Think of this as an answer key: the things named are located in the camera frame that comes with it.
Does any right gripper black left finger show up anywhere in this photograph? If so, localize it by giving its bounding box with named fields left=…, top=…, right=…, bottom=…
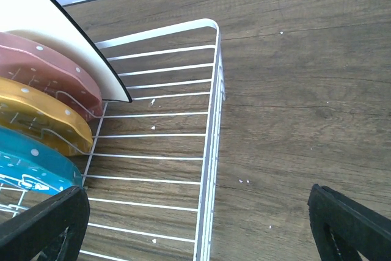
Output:
left=1, top=186, right=90, bottom=260

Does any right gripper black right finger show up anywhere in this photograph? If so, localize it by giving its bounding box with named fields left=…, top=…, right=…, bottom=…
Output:
left=307, top=184, right=390, bottom=260

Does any blue polka dot plate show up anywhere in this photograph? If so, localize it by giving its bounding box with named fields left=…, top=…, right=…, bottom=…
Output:
left=1, top=127, right=82, bottom=196

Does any yellow polka dot plate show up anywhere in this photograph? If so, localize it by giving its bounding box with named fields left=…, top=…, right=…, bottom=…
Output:
left=1, top=78, right=93, bottom=156

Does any pink polka dot plate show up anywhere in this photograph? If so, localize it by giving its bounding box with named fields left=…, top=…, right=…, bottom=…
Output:
left=1, top=32, right=103, bottom=121

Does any cream square plate black rim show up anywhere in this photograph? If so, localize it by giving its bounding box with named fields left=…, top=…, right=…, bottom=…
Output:
left=1, top=0, right=132, bottom=102

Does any white wire dish rack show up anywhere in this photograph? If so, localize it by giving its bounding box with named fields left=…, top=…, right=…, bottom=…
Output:
left=0, top=18, right=228, bottom=261

